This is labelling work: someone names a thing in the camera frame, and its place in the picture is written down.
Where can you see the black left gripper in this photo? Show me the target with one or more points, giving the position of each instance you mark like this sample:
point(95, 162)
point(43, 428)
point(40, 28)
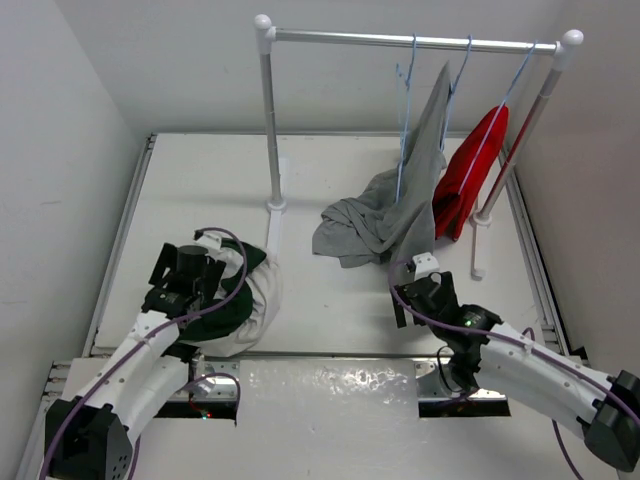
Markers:
point(164, 263)

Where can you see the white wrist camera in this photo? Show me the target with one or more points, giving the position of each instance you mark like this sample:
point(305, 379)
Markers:
point(210, 240)
point(423, 265)

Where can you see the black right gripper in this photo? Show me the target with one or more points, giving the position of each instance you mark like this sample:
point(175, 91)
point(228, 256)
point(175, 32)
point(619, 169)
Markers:
point(445, 281)

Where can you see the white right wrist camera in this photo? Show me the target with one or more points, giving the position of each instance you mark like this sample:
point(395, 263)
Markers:
point(423, 265)

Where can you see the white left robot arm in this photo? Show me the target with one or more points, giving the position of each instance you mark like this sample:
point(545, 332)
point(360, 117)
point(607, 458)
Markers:
point(92, 435)

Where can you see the light blue hanger with red shirt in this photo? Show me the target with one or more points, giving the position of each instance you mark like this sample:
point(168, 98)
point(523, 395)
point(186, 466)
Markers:
point(495, 117)

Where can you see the grey t shirt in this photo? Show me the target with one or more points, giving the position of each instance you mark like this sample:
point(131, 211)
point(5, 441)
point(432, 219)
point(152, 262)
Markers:
point(393, 217)

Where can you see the green and white t shirt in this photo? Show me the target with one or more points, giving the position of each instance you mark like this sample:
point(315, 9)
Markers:
point(241, 323)

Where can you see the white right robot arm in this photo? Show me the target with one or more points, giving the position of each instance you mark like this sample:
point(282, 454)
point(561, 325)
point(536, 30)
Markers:
point(487, 353)

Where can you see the aluminium table frame rail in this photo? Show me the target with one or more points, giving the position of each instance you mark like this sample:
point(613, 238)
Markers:
point(33, 453)

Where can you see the red t shirt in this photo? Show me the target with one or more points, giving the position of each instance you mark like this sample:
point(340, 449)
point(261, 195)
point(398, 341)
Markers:
point(450, 209)

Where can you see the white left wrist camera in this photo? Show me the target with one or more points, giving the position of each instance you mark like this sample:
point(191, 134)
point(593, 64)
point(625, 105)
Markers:
point(210, 240)

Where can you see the white metal clothes rack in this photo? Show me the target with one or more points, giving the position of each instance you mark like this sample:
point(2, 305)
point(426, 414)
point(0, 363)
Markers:
point(562, 53)

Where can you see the shiny metal base plate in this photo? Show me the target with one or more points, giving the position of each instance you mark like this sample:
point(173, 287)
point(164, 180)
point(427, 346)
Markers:
point(213, 382)

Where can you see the light blue hanger with grey shirt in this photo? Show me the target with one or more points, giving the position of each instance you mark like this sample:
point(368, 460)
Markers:
point(452, 93)

